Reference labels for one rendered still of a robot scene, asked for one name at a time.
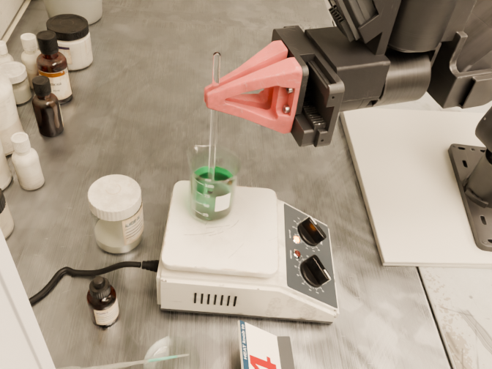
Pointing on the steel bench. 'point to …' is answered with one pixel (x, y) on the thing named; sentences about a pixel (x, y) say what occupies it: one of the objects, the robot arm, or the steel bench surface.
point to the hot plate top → (224, 236)
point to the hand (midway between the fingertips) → (214, 97)
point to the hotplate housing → (239, 291)
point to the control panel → (291, 216)
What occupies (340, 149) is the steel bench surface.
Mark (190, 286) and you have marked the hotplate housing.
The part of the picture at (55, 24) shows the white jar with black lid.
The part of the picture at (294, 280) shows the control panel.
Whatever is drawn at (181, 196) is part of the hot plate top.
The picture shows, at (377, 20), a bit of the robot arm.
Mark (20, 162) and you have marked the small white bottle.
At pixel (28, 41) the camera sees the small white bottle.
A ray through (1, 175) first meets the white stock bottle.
